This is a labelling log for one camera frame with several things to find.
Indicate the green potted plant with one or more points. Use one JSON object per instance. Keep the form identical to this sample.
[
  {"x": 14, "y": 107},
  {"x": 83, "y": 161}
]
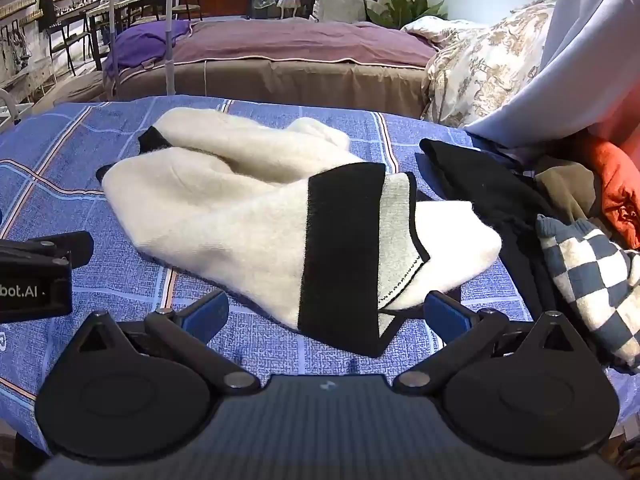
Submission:
[{"x": 410, "y": 10}]

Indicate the blue white checkered garment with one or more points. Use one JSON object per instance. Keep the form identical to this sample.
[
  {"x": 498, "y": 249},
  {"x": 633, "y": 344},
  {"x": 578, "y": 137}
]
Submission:
[{"x": 590, "y": 270}]

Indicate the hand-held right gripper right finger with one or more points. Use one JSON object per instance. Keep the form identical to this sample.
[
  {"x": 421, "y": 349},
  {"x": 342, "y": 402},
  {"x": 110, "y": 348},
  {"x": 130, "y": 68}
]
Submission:
[{"x": 447, "y": 312}]

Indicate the orange garment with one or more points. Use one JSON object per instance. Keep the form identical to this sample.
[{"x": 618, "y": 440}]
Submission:
[{"x": 620, "y": 185}]

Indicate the mauve bed cover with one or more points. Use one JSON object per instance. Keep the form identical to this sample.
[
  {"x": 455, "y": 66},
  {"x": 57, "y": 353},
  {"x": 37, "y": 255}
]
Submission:
[{"x": 300, "y": 40}]

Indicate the white bed rail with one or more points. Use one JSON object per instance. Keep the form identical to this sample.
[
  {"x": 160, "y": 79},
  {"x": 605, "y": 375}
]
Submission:
[{"x": 12, "y": 105}]

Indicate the long work table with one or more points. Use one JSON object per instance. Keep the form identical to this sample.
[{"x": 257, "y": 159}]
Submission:
[{"x": 125, "y": 5}]

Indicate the white arched lamp stand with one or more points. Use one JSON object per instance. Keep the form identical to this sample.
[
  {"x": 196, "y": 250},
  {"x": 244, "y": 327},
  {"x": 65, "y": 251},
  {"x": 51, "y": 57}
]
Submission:
[{"x": 171, "y": 35}]

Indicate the wooden chair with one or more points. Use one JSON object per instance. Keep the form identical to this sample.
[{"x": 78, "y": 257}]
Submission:
[{"x": 187, "y": 2}]

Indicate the floral print duvet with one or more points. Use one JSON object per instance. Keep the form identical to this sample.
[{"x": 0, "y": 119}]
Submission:
[{"x": 480, "y": 60}]

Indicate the olive brown garment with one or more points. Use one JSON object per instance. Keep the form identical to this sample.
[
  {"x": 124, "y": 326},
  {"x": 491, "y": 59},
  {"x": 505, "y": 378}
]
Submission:
[{"x": 570, "y": 185}]

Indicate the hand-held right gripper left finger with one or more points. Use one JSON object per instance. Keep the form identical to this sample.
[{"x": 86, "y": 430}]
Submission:
[{"x": 207, "y": 312}]

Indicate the black garment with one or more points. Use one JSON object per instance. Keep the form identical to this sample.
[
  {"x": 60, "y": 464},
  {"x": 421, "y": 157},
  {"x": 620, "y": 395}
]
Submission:
[{"x": 475, "y": 175}]

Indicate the pale lavender cloth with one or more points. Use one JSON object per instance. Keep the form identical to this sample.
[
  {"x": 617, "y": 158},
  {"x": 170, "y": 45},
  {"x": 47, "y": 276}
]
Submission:
[{"x": 590, "y": 60}]

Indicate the blue plaid bed sheet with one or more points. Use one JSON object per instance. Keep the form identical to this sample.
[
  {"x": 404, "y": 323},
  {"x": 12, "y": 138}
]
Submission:
[{"x": 100, "y": 130}]

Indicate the cream cushion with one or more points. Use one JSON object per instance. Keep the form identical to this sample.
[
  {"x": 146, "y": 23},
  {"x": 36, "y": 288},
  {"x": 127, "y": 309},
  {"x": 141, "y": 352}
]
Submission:
[{"x": 342, "y": 5}]

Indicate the cream sweater with black trim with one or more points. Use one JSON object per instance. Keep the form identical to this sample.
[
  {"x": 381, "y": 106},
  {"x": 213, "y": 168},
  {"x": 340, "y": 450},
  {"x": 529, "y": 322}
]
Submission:
[{"x": 225, "y": 210}]

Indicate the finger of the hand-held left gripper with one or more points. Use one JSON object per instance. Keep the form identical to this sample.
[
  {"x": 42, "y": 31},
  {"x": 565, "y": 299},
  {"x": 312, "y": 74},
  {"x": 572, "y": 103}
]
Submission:
[{"x": 55, "y": 250}]

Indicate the purple blanket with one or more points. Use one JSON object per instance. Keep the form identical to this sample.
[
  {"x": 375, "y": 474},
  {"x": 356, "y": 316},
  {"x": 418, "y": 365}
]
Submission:
[{"x": 140, "y": 42}]

